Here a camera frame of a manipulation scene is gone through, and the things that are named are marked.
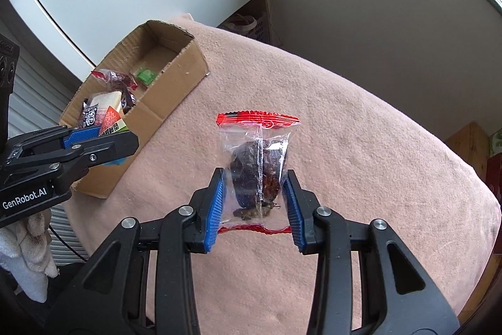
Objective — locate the clear red dark snack bag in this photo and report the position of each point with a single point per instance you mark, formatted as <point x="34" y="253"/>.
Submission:
<point x="254" y="149"/>

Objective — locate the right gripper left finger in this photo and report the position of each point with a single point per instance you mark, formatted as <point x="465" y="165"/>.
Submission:
<point x="139" y="280"/>

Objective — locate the pink table cloth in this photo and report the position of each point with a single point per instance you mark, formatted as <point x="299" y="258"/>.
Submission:
<point x="356" y="153"/>

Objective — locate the brown cardboard box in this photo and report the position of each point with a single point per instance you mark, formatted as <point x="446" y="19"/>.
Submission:
<point x="179" y="65"/>

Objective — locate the white glove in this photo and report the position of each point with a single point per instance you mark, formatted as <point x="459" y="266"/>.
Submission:
<point x="26" y="254"/>

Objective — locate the green jelly cup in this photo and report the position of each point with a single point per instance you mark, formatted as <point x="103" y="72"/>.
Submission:
<point x="113" y="122"/>

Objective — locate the Snickers bar English label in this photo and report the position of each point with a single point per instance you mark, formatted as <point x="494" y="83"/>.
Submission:
<point x="88" y="115"/>

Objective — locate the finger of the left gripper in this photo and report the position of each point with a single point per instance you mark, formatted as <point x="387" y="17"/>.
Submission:
<point x="78" y="158"/>
<point x="82" y="134"/>

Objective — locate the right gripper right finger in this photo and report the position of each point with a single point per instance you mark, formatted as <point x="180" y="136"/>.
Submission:
<point x="368" y="281"/>

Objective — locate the green packet in box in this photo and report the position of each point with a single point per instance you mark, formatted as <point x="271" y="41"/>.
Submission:
<point x="145" y="76"/>

